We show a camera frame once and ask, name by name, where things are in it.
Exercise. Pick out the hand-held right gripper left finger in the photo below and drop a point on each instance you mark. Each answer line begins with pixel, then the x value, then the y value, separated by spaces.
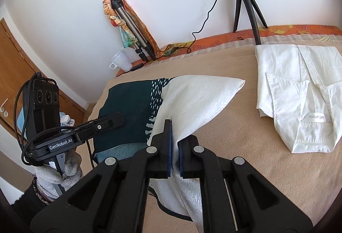
pixel 168 147

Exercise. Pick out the white textured garment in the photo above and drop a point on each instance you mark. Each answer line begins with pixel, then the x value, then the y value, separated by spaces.
pixel 197 104

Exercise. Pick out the person's left forearm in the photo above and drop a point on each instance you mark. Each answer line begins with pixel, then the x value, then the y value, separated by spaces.
pixel 26 201

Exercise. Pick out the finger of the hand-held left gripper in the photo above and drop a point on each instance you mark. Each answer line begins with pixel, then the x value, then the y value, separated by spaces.
pixel 107 122

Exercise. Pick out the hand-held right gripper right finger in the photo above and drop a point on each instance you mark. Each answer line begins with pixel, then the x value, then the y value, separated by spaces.
pixel 181 155

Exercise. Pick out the folded grey tripod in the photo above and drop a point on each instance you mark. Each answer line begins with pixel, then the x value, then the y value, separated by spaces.
pixel 131 24

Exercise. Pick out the white cup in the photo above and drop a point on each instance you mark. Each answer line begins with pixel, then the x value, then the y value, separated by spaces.
pixel 121 60

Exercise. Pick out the small white printed object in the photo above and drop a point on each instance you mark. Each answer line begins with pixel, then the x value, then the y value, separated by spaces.
pixel 66 120

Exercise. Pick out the colourful patterned scarf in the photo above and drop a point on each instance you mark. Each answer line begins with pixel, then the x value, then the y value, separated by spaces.
pixel 127 38

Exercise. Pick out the wooden door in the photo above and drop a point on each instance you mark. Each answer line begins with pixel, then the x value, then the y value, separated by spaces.
pixel 16 56

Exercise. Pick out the white folded shirt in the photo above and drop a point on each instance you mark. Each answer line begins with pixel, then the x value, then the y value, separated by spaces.
pixel 288 94

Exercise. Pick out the person's left hand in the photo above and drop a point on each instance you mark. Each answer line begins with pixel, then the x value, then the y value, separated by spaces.
pixel 70 169

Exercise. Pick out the beige blanket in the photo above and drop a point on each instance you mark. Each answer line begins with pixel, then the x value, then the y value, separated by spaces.
pixel 240 129

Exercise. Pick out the teal printed garment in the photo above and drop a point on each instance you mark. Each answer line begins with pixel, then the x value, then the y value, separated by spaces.
pixel 125 104

